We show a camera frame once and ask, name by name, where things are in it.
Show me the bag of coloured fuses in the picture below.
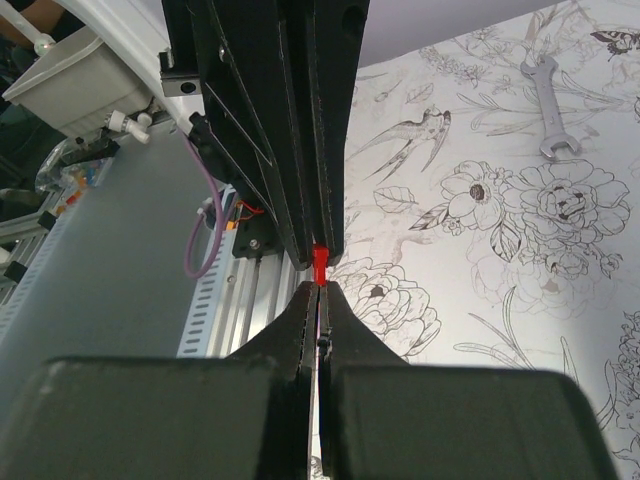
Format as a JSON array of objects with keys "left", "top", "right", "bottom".
[{"left": 34, "top": 138, "right": 120, "bottom": 194}]

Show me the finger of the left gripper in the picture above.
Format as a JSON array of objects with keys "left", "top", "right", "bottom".
[
  {"left": 303, "top": 1, "right": 370, "bottom": 264},
  {"left": 162, "top": 1, "right": 312, "bottom": 270}
]

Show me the white slotted cable duct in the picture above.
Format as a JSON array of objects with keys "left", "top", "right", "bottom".
[{"left": 176, "top": 230, "right": 248, "bottom": 358}]

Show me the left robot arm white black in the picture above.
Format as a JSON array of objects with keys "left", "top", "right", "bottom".
[{"left": 66, "top": 1, "right": 369, "bottom": 270}]

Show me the aluminium mounting rail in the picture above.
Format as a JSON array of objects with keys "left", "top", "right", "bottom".
[{"left": 205, "top": 252, "right": 306, "bottom": 357}]

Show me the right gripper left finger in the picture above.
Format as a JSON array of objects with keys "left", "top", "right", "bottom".
[{"left": 1, "top": 282, "right": 319, "bottom": 479}]

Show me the grey plastic bin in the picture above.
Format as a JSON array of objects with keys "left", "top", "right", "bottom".
[{"left": 3, "top": 27, "right": 153, "bottom": 138}]

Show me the red blade fuse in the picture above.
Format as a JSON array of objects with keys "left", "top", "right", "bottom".
[{"left": 313, "top": 244, "right": 329, "bottom": 287}]

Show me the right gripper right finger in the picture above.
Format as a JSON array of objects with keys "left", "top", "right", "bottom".
[{"left": 318, "top": 283, "right": 617, "bottom": 479}]

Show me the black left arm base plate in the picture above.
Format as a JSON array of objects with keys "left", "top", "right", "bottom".
[{"left": 231, "top": 195, "right": 282, "bottom": 259}]

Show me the silver combination wrench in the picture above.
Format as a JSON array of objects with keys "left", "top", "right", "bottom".
[{"left": 520, "top": 55, "right": 580, "bottom": 160}]

